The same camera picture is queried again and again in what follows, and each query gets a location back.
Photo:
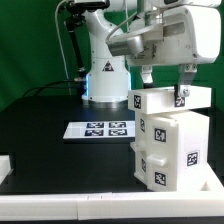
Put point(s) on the white cabinet door panel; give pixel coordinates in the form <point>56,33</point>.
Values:
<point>161,159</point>
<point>139,148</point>

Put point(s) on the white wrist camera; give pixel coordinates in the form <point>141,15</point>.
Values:
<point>132,43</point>

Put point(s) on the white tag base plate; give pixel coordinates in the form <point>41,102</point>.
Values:
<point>99,130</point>

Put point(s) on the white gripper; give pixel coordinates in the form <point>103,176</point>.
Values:
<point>191,34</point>

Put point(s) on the white cabinet body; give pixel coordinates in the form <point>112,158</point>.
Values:
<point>192,148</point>

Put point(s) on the small white cabinet top box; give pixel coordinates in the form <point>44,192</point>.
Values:
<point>161,100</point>

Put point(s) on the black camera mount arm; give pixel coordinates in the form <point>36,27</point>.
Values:
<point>77,8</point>

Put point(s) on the white U-shaped obstacle fence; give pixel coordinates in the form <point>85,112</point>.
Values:
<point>208,202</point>

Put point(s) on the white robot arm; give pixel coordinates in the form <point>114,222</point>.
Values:
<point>108,79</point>

